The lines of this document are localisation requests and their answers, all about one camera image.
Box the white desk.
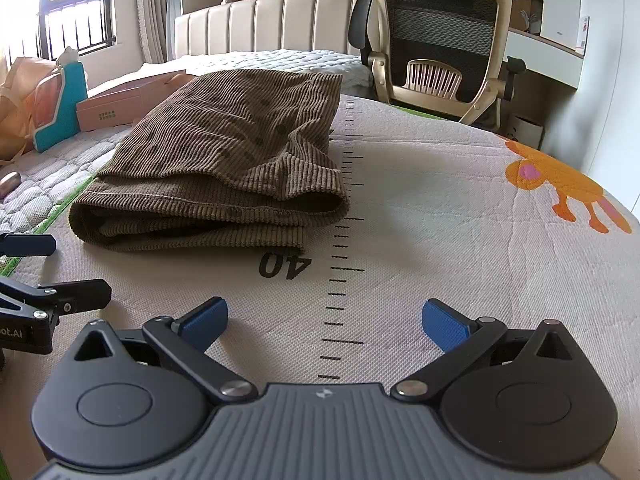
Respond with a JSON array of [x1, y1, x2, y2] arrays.
[[505, 27, 586, 93]]

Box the white wardrobe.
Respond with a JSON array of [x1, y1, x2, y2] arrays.
[[575, 0, 640, 211]]

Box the beige mesh office chair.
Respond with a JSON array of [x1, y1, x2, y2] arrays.
[[347, 0, 527, 126]]

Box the pink flat box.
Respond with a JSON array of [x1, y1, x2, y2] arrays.
[[76, 72, 198, 131]]

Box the brown corduroy pants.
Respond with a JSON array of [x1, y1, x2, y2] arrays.
[[68, 70, 351, 253]]

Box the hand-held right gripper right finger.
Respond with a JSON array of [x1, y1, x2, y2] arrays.
[[391, 299, 576, 403]]

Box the beige upholstered bed headboard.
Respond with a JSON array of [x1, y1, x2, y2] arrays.
[[174, 0, 373, 61]]

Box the printed cartoon play mat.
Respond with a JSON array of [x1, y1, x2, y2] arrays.
[[0, 94, 637, 386]]

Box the window with black grille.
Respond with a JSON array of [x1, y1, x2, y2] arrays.
[[0, 0, 118, 63]]

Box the orange tote bag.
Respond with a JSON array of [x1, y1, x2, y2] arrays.
[[0, 56, 63, 166]]

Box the beige curtain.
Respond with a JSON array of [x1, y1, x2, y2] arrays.
[[127, 0, 168, 63]]

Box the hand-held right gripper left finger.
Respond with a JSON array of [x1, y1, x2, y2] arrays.
[[74, 296, 257, 403]]

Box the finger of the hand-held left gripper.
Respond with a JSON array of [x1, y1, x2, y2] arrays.
[[0, 232, 57, 261], [0, 279, 112, 317]]

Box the teal cardboard stand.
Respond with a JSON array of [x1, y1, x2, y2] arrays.
[[32, 47, 90, 153]]

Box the small white box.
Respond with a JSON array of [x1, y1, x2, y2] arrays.
[[510, 115, 545, 150]]

